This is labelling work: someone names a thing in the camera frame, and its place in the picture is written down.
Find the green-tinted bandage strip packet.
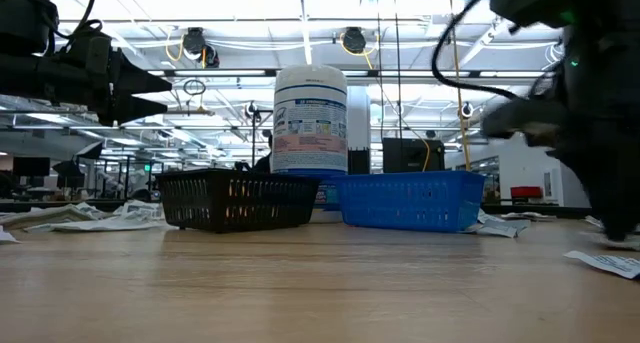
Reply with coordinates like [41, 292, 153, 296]
[113, 199, 167, 222]

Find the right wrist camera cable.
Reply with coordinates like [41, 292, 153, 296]
[431, 0, 522, 102]

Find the blue plastic mesh basket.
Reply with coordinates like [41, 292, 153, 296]
[332, 170, 487, 234]

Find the person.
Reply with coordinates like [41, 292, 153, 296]
[251, 132, 275, 175]

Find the black hanging cable loop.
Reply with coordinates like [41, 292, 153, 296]
[182, 78, 207, 97]

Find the yellow hanging cable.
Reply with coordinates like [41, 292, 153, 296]
[446, 0, 472, 172]

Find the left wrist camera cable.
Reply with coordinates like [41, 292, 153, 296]
[42, 0, 104, 39]

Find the black plastic mesh basket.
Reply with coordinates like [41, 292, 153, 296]
[155, 168, 321, 234]

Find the white disinfecting wipes canister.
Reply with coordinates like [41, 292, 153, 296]
[272, 64, 350, 224]

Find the white pillar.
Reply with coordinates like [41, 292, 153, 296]
[346, 85, 372, 152]

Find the thin black hanging cable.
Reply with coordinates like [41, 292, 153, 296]
[374, 0, 385, 140]

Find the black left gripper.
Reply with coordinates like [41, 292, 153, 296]
[47, 47, 174, 127]

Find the black pole stand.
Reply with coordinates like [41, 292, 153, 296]
[249, 107, 275, 173]

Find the red box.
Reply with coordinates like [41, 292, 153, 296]
[509, 185, 544, 200]

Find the black aluminium table frame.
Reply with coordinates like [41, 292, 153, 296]
[0, 198, 594, 220]

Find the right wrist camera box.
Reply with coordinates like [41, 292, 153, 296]
[480, 99, 567, 145]

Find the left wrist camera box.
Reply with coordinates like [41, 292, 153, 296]
[67, 21, 112, 74]

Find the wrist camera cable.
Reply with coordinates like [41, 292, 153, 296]
[42, 0, 104, 39]
[431, 0, 522, 102]

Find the black computer monitor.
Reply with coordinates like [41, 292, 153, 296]
[12, 156, 51, 178]

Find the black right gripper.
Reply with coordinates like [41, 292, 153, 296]
[547, 30, 640, 243]

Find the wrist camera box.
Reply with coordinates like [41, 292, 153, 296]
[480, 99, 567, 145]
[67, 21, 112, 74]

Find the black box monitor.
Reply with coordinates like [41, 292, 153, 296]
[382, 137, 446, 174]

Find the black ceiling cord reel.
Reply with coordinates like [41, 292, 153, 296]
[342, 26, 367, 55]
[180, 26, 207, 60]

